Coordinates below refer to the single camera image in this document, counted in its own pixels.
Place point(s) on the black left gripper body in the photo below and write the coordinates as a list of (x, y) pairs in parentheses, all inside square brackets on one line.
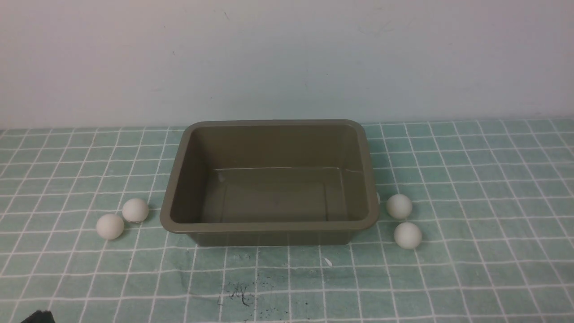
[(40, 316)]

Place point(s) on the olive green plastic bin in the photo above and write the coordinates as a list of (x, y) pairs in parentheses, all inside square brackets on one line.
[(266, 183)]

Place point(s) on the green checkered tablecloth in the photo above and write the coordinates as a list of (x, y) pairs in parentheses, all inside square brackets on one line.
[(494, 201)]

